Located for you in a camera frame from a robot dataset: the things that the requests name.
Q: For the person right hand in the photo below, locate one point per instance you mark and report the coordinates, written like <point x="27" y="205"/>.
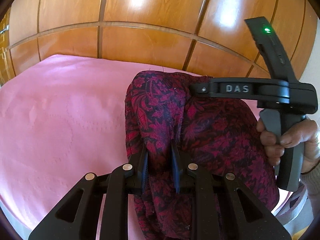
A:
<point x="306" y="132"/>

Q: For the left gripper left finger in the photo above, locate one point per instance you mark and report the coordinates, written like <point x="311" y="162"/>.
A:
<point x="96" y="206"/>

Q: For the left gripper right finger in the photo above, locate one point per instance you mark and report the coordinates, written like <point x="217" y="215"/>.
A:
<point x="223" y="206"/>

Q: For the pink bed sheet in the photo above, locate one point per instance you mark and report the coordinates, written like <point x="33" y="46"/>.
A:
<point x="61" y="119"/>

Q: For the dark red patterned sweater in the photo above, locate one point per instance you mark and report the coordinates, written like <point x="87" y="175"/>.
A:
<point x="219" y="134"/>

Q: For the right forearm grey sleeve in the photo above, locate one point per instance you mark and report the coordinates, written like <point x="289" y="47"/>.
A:
<point x="311" y="180"/>

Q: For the grey bed frame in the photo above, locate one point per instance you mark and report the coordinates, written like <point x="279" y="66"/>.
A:
<point x="290" y="204"/>

